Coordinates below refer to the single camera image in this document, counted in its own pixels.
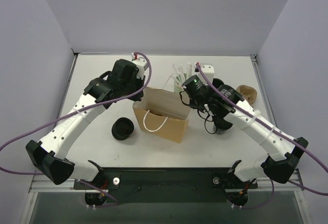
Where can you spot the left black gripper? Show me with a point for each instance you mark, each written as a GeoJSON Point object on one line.
{"type": "Point", "coordinates": [138, 90]}

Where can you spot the brown paper bag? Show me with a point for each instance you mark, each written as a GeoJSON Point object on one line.
{"type": "Point", "coordinates": [161, 112]}

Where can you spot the black coffee cup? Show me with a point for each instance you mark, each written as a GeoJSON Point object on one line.
{"type": "Point", "coordinates": [220, 127]}

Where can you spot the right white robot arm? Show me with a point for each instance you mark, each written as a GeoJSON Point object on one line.
{"type": "Point", "coordinates": [229, 109]}

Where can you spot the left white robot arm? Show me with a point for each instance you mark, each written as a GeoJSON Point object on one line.
{"type": "Point", "coordinates": [49, 153]}

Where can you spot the green straw holder cup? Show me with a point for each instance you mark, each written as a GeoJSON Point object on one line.
{"type": "Point", "coordinates": [177, 86]}

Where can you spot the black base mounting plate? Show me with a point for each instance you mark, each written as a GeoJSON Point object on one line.
{"type": "Point", "coordinates": [170, 185]}

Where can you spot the brown pulp cup carrier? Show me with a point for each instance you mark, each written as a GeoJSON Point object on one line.
{"type": "Point", "coordinates": [249, 93]}

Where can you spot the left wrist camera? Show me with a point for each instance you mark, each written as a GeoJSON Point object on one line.
{"type": "Point", "coordinates": [141, 64]}

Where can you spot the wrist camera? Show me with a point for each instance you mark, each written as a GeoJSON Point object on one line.
{"type": "Point", "coordinates": [208, 71]}
{"type": "Point", "coordinates": [141, 64]}

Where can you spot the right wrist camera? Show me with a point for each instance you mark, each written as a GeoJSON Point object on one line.
{"type": "Point", "coordinates": [208, 71]}

